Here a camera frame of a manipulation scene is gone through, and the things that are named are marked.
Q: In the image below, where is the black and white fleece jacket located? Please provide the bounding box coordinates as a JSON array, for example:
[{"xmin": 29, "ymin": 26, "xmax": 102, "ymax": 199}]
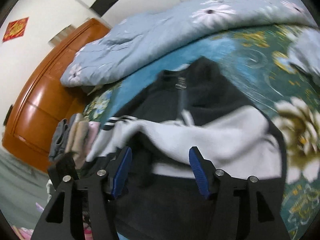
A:
[{"xmin": 83, "ymin": 57, "xmax": 286, "ymax": 239}]

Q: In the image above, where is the folded grey garment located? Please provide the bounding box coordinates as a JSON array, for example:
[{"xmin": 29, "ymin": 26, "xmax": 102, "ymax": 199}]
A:
[{"xmin": 49, "ymin": 119, "xmax": 69, "ymax": 162}]

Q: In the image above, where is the folded beige garment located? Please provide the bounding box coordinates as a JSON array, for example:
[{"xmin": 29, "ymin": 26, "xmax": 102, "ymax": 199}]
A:
[{"xmin": 65, "ymin": 113, "xmax": 89, "ymax": 170}]

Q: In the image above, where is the folded pink garment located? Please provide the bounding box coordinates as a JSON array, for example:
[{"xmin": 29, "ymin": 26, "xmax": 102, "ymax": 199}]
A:
[{"xmin": 85, "ymin": 121, "xmax": 100, "ymax": 155}]

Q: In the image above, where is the orange wooden headboard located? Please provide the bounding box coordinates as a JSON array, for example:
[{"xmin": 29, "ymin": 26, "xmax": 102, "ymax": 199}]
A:
[{"xmin": 2, "ymin": 18, "xmax": 110, "ymax": 172}]

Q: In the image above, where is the floral teal plush blanket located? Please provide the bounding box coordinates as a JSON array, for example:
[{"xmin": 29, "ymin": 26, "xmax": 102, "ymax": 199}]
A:
[{"xmin": 84, "ymin": 24, "xmax": 319, "ymax": 239}]

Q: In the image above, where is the light blue crumpled garment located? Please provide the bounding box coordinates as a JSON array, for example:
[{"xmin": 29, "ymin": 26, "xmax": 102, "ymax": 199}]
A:
[{"xmin": 288, "ymin": 29, "xmax": 319, "ymax": 86}]

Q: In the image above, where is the light blue floral quilt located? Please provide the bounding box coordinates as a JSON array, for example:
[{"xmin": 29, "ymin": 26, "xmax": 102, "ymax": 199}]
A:
[{"xmin": 60, "ymin": 0, "xmax": 316, "ymax": 87}]

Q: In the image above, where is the white wall switch panel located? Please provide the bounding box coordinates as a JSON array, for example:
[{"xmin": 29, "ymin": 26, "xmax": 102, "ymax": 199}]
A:
[{"xmin": 48, "ymin": 25, "xmax": 75, "ymax": 47}]

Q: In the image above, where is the red paper wall decoration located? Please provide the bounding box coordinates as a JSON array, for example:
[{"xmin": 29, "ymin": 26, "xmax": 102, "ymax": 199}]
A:
[{"xmin": 2, "ymin": 17, "xmax": 29, "ymax": 42}]

